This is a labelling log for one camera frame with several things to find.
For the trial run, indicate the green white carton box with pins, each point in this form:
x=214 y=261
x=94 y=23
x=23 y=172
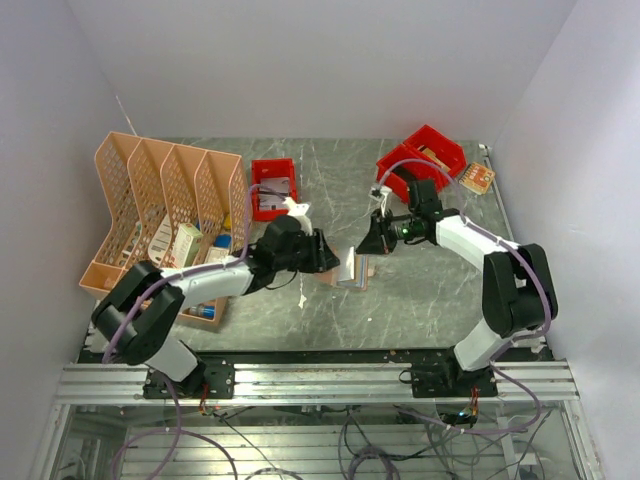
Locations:
x=186 y=246

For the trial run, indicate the yellow blue toy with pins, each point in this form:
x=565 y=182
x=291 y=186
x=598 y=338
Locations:
x=224 y=240

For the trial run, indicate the red bin front pair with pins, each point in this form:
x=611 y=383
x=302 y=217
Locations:
x=408 y=164

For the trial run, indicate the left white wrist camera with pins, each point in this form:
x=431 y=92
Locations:
x=299 y=211

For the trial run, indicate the brown item in bin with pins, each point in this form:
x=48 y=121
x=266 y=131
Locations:
x=431 y=155

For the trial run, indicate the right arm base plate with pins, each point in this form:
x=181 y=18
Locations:
x=438 y=380

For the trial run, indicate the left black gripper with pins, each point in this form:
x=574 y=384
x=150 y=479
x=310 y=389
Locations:
x=321 y=258

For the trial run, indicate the red bin pair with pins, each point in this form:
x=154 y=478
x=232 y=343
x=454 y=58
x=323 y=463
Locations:
x=447 y=150
x=408 y=164

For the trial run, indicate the white credit card stack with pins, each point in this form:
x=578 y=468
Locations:
x=272 y=192

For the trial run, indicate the brown leather card holder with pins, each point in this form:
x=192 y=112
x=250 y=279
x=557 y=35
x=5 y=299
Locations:
x=364 y=271

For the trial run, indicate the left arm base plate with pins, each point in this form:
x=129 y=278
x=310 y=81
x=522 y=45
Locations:
x=213 y=380

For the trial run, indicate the peach file organizer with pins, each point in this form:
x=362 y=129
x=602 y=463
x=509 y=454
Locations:
x=144 y=179

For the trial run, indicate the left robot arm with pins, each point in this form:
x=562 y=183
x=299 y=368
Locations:
x=138 y=314

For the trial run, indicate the orange spiral notepad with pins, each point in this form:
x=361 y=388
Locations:
x=477 y=178

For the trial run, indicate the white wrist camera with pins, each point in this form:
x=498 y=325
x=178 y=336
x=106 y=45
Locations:
x=299 y=211
x=380 y=194

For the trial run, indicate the blue capped bottle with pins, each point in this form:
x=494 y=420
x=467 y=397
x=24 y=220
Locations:
x=203 y=311

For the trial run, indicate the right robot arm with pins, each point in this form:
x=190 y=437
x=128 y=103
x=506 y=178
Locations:
x=518 y=299

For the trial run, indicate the red bin rear pair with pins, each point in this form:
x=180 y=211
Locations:
x=447 y=150

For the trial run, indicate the aluminium rail frame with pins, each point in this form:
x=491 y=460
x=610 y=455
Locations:
x=315 y=384

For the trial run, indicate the magnetic stripe card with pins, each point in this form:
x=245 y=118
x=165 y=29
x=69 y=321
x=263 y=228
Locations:
x=347 y=267

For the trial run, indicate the white ruler card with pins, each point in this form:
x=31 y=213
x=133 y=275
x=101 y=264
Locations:
x=160 y=241

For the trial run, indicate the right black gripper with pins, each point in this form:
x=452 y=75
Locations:
x=377 y=242

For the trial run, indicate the red bin with cards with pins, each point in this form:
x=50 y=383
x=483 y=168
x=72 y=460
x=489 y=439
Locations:
x=269 y=168

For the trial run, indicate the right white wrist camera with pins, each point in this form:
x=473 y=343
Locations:
x=380 y=194

